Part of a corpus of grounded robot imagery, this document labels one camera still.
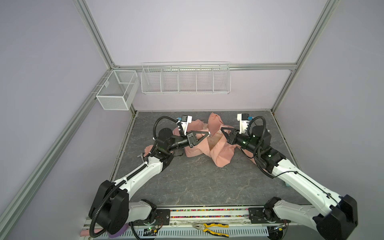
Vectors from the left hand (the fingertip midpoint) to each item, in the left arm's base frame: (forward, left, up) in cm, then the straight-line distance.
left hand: (208, 137), depth 67 cm
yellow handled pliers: (-31, +4, -30) cm, 43 cm away
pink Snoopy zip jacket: (+2, -4, -12) cm, 13 cm away
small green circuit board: (-31, +31, -33) cm, 55 cm away
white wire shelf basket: (+50, +10, -1) cm, 51 cm away
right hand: (+4, -7, -1) cm, 8 cm away
